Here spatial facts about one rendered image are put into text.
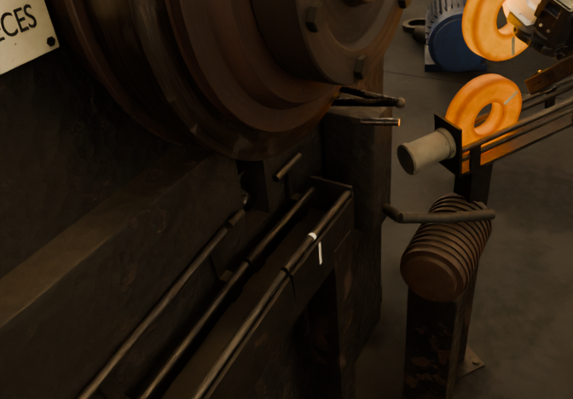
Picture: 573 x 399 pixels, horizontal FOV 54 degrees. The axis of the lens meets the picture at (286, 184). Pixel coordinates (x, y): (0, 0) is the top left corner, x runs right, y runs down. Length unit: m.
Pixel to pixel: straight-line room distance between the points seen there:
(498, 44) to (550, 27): 0.12
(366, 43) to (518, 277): 1.30
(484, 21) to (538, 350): 0.95
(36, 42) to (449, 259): 0.77
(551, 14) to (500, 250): 1.10
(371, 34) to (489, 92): 0.48
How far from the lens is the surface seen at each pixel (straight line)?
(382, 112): 0.93
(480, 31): 0.98
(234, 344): 0.71
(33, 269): 0.62
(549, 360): 1.64
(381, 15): 0.66
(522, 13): 0.97
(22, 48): 0.56
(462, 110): 1.06
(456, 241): 1.09
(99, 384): 0.68
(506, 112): 1.14
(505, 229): 1.98
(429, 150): 1.05
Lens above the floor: 1.24
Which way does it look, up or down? 35 degrees down
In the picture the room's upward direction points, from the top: 6 degrees counter-clockwise
